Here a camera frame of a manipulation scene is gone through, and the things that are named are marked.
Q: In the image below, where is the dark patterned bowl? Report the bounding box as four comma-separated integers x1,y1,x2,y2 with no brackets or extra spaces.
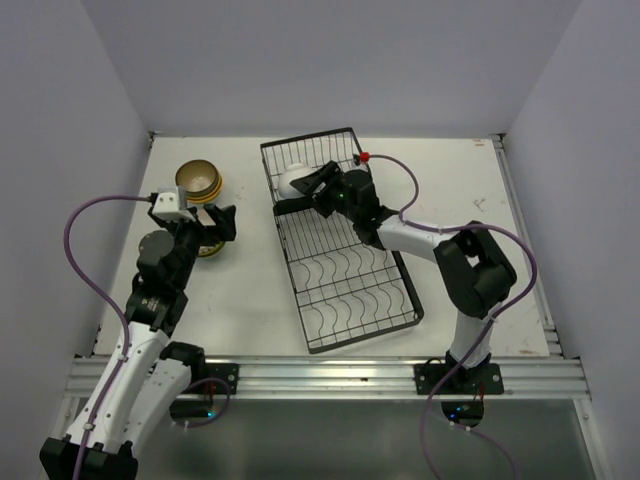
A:
175,159,221,198

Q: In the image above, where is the lime yellow bowl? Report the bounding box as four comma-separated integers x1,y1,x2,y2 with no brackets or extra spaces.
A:
198,242,225,258

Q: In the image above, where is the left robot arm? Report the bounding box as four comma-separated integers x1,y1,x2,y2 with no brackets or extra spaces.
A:
39,195,237,479

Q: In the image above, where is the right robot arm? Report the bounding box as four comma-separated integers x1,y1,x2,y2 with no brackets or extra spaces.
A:
277,161,517,393

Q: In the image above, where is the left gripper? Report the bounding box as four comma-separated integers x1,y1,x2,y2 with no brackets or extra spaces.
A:
157,203,234,290

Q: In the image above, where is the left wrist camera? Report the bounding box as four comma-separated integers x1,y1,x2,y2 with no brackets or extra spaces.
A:
148,186,197,224

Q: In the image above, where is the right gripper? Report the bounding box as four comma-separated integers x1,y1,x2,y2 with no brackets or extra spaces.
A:
291,159,360,223

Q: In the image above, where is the orange yellow bowl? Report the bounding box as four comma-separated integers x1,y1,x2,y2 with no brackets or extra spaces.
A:
186,192,219,205

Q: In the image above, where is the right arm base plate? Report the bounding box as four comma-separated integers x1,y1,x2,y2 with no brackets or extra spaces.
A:
413,356,505,396

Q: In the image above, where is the aluminium mounting rail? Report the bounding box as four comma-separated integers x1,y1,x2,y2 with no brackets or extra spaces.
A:
63,355,594,400

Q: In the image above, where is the black wire dish rack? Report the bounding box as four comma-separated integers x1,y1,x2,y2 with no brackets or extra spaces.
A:
260,127,424,354

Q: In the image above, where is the white ceramic bowl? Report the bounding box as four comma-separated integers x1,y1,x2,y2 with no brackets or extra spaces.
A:
277,163,313,199

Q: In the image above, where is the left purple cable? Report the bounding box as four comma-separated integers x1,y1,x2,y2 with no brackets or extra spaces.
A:
64,194,231,480

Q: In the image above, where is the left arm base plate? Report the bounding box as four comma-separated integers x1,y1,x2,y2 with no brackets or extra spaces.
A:
196,362,240,396

